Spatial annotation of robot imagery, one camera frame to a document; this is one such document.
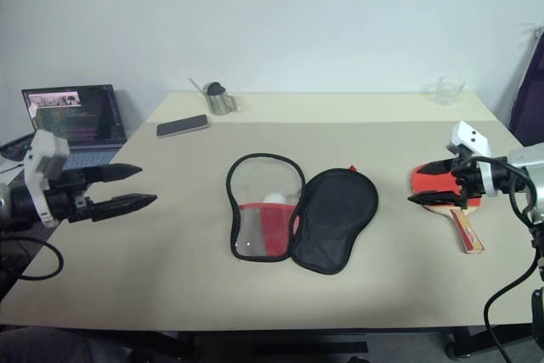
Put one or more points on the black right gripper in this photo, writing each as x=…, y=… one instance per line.
x=469, y=182

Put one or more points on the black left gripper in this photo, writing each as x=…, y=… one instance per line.
x=68, y=197

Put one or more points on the red table tennis paddle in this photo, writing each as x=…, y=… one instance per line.
x=429, y=184

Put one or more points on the black paddle case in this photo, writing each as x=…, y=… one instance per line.
x=331, y=218

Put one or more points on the white ping pong ball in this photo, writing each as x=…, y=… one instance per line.
x=275, y=198

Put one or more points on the open laptop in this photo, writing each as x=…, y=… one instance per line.
x=85, y=116

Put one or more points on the black smartphone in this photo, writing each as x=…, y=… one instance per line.
x=183, y=126

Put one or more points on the clear plastic cup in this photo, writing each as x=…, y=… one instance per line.
x=446, y=91

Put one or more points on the black object beside laptop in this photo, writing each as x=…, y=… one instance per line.
x=15, y=146

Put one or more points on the metal pitcher with black lid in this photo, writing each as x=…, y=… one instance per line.
x=219, y=101

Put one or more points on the black table leg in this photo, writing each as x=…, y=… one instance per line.
x=458, y=344

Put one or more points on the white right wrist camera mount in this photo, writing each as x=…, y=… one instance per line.
x=467, y=135

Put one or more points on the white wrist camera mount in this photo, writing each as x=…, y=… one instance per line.
x=42, y=154
x=467, y=135

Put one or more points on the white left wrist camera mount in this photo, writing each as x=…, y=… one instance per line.
x=42, y=154

